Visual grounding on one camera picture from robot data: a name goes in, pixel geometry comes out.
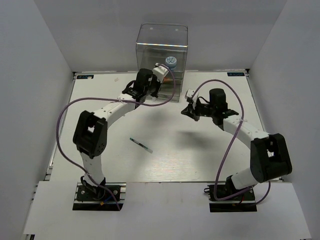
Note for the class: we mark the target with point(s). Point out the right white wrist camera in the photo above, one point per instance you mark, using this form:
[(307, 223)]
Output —
[(191, 96)]

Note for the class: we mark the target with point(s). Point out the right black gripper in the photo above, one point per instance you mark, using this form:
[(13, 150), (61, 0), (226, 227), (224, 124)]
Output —
[(191, 110)]

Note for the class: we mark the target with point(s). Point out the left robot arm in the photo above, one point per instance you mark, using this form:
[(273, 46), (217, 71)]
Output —
[(90, 135)]

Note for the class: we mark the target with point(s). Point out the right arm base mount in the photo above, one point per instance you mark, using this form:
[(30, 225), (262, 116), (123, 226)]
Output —
[(243, 203)]

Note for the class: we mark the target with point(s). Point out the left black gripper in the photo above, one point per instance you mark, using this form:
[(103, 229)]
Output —
[(154, 79)]

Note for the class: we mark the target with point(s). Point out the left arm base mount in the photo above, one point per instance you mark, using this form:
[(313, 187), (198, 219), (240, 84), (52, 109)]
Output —
[(94, 198)]

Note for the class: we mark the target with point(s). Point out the clear drawer organizer box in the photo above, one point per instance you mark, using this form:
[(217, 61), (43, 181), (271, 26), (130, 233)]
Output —
[(149, 56)]

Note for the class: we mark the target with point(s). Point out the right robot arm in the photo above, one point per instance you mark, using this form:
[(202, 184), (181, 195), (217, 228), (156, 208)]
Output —
[(269, 155)]

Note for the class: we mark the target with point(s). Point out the orange cap highlighter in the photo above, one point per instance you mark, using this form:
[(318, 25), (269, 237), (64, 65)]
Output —
[(167, 80)]

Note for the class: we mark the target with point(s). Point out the clear acrylic organizer lid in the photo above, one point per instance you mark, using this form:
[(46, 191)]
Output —
[(173, 36)]

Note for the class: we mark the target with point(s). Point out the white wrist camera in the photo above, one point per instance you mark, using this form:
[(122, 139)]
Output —
[(160, 72), (191, 96)]

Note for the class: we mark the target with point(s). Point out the blue cleaning gel jar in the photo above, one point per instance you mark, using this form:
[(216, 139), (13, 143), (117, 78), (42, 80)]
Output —
[(171, 62)]

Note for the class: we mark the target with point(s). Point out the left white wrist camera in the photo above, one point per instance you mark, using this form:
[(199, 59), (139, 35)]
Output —
[(160, 72)]

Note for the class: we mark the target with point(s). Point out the green ink gel pen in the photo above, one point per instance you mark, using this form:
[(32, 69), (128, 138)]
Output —
[(141, 145)]

